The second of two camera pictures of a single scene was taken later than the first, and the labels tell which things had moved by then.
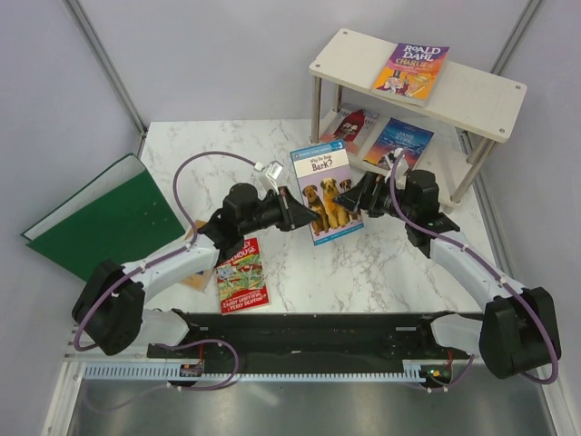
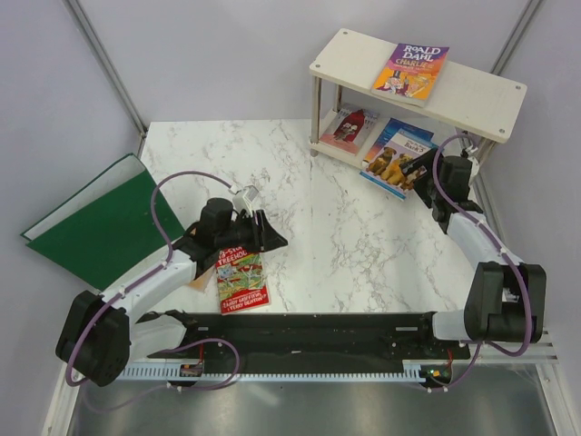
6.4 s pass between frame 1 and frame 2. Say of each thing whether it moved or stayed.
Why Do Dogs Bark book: moved
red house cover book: stayed
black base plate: stayed
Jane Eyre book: stayed
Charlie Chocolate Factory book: stayed
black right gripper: moved
